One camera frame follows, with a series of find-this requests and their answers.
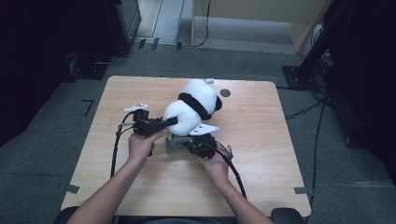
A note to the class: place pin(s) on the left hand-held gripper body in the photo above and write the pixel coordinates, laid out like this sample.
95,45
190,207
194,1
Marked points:
144,126

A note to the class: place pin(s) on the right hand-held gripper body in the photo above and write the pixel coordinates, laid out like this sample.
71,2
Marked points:
202,146

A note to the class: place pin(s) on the gray knit hat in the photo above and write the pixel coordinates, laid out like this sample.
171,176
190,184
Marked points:
174,146

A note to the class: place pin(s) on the panda plush toy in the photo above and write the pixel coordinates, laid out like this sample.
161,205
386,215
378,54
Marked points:
199,93

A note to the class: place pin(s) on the person's left hand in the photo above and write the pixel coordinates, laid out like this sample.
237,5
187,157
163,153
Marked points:
140,147

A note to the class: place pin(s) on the person's right hand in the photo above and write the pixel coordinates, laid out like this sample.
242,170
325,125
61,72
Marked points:
218,169

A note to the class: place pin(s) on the dark round table grommet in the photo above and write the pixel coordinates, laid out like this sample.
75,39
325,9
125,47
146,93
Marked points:
225,92

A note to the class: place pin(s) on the black stand base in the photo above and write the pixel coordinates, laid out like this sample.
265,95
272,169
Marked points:
88,70

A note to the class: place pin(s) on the person's blue shirt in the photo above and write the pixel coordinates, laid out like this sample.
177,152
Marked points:
174,222

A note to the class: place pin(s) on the gray tape piece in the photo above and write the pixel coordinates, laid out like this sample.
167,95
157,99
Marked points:
300,190
71,188

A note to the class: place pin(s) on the black chair armrest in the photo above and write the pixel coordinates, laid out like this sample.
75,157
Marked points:
63,216
288,216

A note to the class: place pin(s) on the black metal stand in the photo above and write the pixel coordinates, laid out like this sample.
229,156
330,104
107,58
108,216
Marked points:
295,76

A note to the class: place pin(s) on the light wooden cabinet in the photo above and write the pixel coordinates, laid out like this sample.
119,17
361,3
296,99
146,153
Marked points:
249,9

